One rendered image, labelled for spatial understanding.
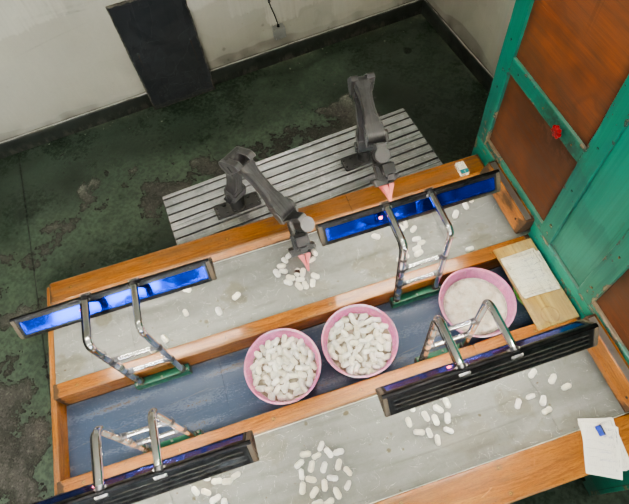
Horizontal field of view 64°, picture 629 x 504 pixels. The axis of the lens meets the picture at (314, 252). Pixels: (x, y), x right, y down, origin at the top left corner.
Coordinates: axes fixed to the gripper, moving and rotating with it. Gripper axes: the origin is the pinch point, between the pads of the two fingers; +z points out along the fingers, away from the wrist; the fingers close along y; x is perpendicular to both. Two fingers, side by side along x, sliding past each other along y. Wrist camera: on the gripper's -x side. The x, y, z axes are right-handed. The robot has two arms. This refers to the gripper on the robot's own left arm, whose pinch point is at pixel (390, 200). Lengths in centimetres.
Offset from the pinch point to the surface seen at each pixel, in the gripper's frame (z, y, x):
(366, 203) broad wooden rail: 0.0, -6.6, 12.3
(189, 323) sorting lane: 21, -85, -2
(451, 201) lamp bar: 2.6, 12.1, -28.9
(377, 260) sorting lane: 20.5, -11.1, -1.6
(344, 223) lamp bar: -1.1, -23.8, -30.1
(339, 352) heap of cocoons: 43, -36, -20
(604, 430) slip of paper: 80, 32, -55
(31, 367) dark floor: 39, -186, 80
